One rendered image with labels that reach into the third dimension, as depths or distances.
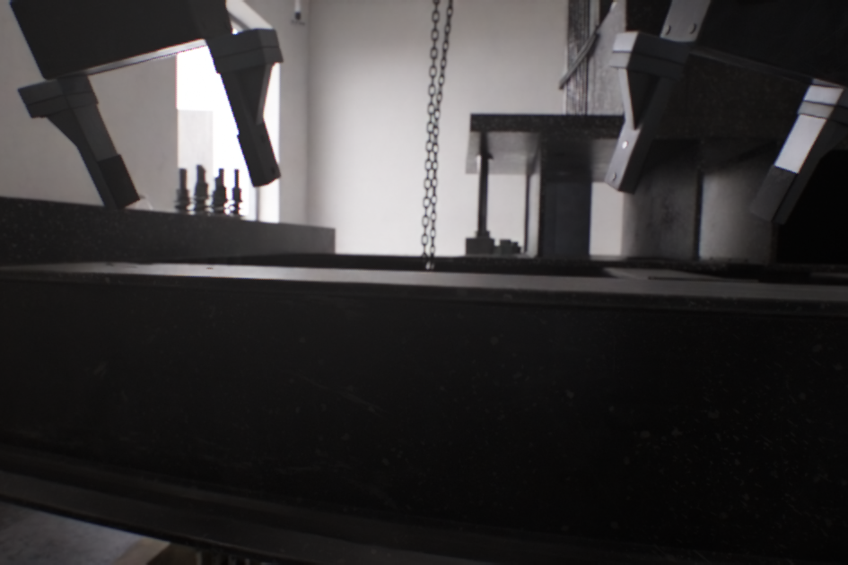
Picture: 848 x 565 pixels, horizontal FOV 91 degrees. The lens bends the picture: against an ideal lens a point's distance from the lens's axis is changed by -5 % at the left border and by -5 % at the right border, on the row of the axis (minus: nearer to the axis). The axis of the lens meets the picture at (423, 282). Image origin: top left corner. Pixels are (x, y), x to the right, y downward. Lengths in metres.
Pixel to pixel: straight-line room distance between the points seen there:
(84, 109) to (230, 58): 0.14
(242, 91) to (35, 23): 0.14
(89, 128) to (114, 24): 0.09
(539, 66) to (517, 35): 0.27
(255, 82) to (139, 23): 0.08
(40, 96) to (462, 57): 3.10
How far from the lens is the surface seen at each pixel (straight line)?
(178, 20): 0.35
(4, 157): 1.87
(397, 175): 3.26
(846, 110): 0.44
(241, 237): 0.92
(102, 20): 0.38
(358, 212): 3.32
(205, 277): 0.40
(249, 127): 0.35
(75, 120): 0.43
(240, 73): 0.35
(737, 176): 1.01
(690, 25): 0.36
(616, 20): 0.89
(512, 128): 0.75
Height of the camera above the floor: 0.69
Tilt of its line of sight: 5 degrees down
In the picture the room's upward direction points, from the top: 1 degrees clockwise
